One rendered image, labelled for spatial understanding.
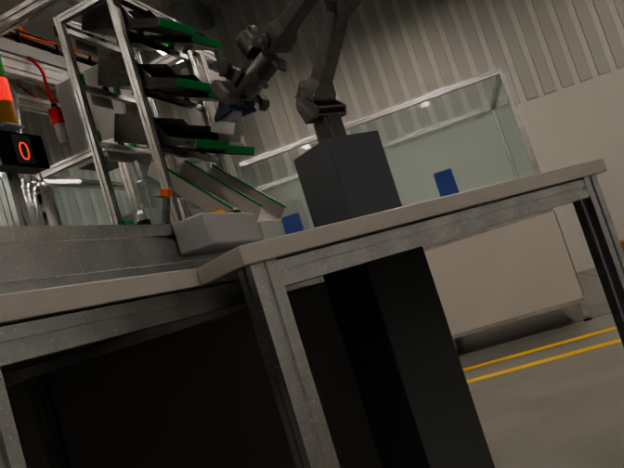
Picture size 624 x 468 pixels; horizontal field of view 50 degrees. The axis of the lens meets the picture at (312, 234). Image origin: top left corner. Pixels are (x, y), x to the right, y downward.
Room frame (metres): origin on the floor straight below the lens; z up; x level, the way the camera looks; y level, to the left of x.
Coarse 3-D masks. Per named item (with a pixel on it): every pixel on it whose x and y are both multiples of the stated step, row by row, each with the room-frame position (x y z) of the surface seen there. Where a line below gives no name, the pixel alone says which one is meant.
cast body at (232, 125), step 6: (228, 114) 1.58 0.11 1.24; (234, 114) 1.58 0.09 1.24; (240, 114) 1.61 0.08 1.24; (222, 120) 1.59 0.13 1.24; (228, 120) 1.58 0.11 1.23; (234, 120) 1.59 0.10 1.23; (240, 120) 1.61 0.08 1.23; (216, 126) 1.60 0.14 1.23; (222, 126) 1.59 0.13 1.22; (228, 126) 1.58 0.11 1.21; (234, 126) 1.58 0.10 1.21; (240, 126) 1.60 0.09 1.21; (216, 132) 1.60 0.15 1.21; (222, 132) 1.60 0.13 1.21; (228, 132) 1.59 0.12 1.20; (234, 132) 1.58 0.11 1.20; (240, 132) 1.61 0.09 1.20
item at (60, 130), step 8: (48, 88) 2.77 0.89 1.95; (48, 96) 2.77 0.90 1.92; (56, 104) 2.78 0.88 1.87; (48, 112) 2.77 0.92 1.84; (56, 112) 2.75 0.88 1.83; (56, 120) 2.76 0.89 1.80; (56, 128) 2.76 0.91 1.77; (64, 128) 2.77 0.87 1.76; (64, 136) 2.77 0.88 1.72; (64, 144) 2.79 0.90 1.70
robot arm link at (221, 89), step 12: (252, 72) 1.53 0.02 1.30; (216, 84) 1.50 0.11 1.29; (228, 84) 1.53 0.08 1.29; (240, 84) 1.55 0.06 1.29; (252, 84) 1.54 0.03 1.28; (264, 84) 1.55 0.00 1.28; (228, 96) 1.49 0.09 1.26; (240, 96) 1.55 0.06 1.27; (252, 96) 1.56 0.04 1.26; (264, 96) 1.65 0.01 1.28; (264, 108) 1.64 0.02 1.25
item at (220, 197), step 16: (176, 176) 1.63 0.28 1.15; (192, 176) 1.77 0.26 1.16; (208, 176) 1.74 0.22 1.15; (176, 192) 1.64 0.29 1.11; (192, 192) 1.62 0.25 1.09; (208, 192) 1.60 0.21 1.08; (224, 192) 1.73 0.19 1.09; (240, 192) 1.70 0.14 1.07; (208, 208) 1.60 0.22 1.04; (224, 208) 1.58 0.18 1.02; (240, 208) 1.71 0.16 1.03; (256, 208) 1.69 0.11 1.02
